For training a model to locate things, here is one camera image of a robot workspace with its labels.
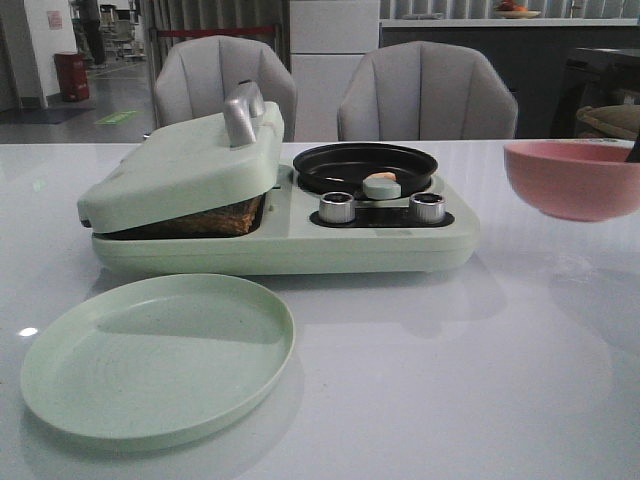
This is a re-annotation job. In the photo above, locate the grey upholstered chair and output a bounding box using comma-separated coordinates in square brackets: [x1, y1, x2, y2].
[153, 36, 297, 142]
[337, 41, 518, 141]

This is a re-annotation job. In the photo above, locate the right grey upholstered chair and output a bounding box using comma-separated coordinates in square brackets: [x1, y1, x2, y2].
[337, 41, 518, 141]

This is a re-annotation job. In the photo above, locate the white refrigerator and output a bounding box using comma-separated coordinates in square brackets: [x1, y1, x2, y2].
[289, 1, 380, 142]

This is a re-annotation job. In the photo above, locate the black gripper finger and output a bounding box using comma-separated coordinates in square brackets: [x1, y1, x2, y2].
[625, 135, 640, 163]

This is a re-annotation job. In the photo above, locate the dark washing machine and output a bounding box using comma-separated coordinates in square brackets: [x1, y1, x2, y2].
[550, 48, 639, 138]

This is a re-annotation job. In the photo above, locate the left grey upholstered chair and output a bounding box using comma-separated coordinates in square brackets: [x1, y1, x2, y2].
[153, 36, 297, 142]

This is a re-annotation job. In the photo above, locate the olive cushion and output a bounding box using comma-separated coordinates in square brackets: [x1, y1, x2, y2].
[576, 104, 639, 140]

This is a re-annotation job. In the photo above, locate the mint green breakfast maker base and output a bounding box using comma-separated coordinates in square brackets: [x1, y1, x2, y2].
[92, 163, 480, 276]

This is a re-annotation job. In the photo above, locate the red barrier belt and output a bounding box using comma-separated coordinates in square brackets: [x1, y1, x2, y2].
[155, 24, 280, 38]

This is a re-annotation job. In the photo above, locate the left silver control knob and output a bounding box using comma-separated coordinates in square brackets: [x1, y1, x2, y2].
[318, 192, 356, 224]

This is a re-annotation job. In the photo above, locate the person in background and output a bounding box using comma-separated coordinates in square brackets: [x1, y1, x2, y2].
[72, 0, 107, 69]

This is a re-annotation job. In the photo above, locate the pink plastic bowl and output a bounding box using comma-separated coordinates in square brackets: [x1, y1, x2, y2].
[503, 140, 639, 222]

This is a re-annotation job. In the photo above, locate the mint green round plate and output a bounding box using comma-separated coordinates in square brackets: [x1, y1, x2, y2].
[20, 274, 295, 451]

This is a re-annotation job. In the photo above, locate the red trash bin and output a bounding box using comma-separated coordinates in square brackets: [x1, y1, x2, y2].
[54, 52, 90, 102]

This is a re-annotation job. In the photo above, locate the black round frying pan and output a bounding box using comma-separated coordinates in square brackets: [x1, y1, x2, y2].
[293, 142, 438, 200]

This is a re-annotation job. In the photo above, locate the dark grey counter cabinet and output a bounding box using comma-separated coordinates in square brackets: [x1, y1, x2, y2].
[380, 19, 639, 138]

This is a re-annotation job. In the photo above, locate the orange shrimp piece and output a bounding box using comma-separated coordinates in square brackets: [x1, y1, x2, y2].
[367, 171, 397, 181]

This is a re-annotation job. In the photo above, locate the silver control knob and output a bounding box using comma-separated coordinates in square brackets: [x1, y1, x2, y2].
[409, 192, 446, 224]
[318, 192, 356, 224]

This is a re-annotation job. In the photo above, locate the mint green breakfast maker lid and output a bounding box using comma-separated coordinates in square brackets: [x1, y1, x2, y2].
[77, 101, 284, 234]

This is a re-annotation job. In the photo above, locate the right silver control knob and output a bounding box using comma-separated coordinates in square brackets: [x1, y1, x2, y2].
[409, 192, 446, 224]

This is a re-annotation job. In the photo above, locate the fruit plate on counter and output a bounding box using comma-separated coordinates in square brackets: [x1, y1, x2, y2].
[493, 0, 541, 19]

